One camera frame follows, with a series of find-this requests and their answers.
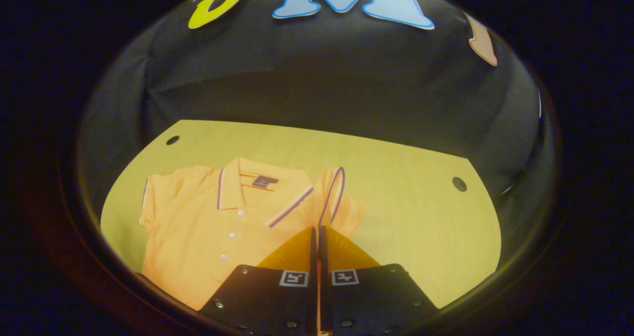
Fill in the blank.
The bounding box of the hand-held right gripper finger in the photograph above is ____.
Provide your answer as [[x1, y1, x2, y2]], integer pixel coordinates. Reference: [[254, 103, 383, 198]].
[[318, 225, 440, 336], [198, 226, 318, 336]]

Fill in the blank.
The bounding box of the orange T-shirt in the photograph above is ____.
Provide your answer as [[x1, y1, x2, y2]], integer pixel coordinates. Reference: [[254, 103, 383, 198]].
[[138, 157, 367, 311]]

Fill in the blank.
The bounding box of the black backdrop cloth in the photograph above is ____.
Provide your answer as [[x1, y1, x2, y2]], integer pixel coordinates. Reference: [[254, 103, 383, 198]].
[[77, 0, 553, 257]]

